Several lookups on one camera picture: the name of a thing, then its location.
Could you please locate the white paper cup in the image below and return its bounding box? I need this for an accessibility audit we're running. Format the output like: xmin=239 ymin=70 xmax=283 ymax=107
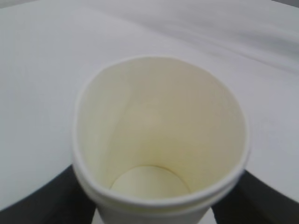
xmin=72 ymin=56 xmax=250 ymax=224

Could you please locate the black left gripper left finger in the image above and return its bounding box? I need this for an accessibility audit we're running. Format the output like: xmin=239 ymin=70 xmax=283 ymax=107
xmin=0 ymin=166 xmax=96 ymax=224

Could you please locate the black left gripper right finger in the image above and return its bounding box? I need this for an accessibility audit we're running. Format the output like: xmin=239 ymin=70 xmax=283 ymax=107
xmin=212 ymin=171 xmax=299 ymax=224

